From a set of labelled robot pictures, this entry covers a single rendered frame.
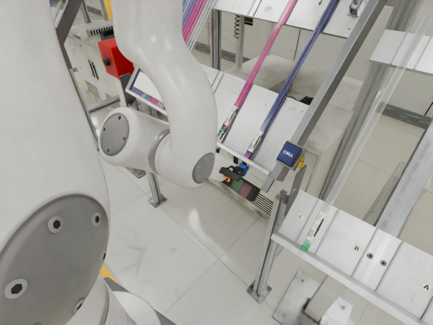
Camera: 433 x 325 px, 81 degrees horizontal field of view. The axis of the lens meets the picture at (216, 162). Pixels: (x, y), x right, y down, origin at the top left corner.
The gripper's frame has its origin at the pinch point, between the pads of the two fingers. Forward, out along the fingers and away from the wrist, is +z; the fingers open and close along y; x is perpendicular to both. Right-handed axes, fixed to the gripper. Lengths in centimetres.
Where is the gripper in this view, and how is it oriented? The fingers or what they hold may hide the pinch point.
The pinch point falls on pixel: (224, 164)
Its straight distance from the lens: 62.0
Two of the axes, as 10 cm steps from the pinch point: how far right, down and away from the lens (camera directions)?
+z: 5.1, 1.4, 8.5
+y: 7.2, 4.6, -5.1
